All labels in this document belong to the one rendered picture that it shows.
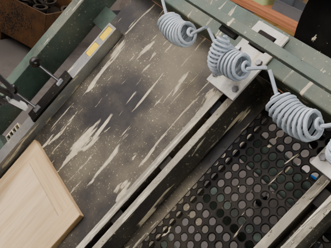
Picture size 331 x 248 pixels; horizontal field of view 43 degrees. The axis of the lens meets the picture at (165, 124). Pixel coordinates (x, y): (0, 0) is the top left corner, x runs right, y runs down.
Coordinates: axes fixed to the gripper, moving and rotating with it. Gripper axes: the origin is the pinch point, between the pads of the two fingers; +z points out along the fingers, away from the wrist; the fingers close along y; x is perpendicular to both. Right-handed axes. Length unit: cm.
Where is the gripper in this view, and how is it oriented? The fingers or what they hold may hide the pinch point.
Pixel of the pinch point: (17, 102)
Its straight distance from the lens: 141.0
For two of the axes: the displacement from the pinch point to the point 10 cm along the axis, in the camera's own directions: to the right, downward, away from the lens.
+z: 5.2, 3.8, 7.7
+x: -5.4, -5.5, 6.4
